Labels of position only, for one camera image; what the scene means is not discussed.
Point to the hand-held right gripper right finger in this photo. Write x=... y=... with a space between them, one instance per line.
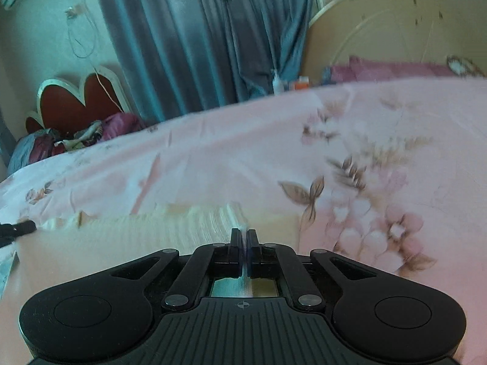
x=252 y=253

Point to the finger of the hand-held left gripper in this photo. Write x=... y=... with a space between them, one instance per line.
x=19 y=229

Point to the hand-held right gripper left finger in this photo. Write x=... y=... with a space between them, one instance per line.
x=236 y=253

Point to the white knit sweater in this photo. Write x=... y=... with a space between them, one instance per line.
x=144 y=239

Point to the blue and red pillow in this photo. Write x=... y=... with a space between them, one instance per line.
x=32 y=150

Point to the teal curtain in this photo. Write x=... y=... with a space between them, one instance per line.
x=4 y=137

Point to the pink floral bed sheet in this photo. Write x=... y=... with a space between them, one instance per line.
x=266 y=152

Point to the dark floral bedding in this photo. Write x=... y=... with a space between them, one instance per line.
x=81 y=137

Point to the red scalloped headboard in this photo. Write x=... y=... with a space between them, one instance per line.
x=76 y=102

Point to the maroon quilt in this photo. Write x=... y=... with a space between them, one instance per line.
x=123 y=125

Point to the white bottle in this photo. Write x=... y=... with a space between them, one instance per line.
x=277 y=83

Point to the orange box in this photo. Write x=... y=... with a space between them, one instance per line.
x=299 y=84

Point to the blue grey curtain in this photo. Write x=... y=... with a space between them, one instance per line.
x=198 y=38

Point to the purple pillow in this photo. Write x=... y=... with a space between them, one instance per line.
x=380 y=70

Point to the cream round headboard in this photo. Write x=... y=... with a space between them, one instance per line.
x=388 y=26

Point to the floral pillow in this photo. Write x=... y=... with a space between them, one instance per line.
x=462 y=65

